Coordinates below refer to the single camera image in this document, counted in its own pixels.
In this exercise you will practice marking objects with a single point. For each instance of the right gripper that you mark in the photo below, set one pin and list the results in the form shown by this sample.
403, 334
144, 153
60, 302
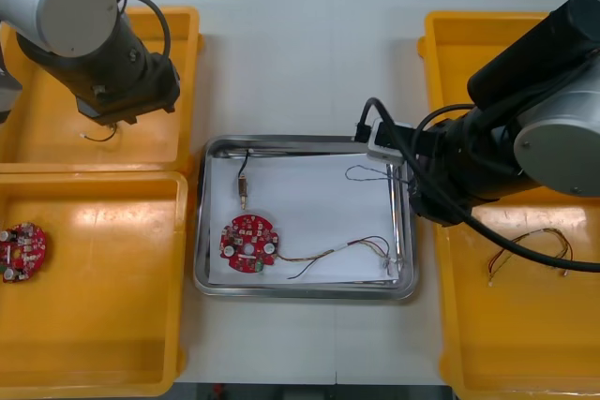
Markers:
438, 205

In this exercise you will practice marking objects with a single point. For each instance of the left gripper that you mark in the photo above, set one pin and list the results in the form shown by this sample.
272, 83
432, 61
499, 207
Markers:
136, 86

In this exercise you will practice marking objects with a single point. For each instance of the silver-grey black right arm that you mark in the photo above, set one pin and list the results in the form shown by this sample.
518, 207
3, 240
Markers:
539, 105

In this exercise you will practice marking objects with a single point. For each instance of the silver-grey black left arm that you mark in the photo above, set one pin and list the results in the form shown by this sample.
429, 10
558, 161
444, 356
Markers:
70, 6

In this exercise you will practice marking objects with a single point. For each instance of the yellow-orange plastic bin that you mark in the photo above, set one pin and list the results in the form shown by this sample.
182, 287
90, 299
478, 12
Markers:
42, 137
450, 58
515, 325
94, 315

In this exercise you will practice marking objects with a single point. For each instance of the small metal solenoid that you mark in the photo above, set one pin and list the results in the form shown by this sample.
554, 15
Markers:
243, 187

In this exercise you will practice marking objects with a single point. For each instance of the steel tray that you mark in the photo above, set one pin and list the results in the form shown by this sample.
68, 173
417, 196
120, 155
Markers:
300, 294

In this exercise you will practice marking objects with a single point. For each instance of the round red circuit board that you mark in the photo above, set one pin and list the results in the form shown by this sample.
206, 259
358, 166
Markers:
248, 243
23, 252

